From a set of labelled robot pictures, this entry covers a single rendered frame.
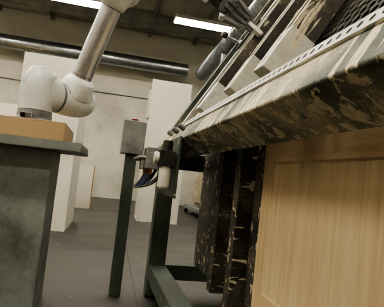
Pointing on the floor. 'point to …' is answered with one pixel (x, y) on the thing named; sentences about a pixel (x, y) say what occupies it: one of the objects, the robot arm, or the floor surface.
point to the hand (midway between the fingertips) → (254, 29)
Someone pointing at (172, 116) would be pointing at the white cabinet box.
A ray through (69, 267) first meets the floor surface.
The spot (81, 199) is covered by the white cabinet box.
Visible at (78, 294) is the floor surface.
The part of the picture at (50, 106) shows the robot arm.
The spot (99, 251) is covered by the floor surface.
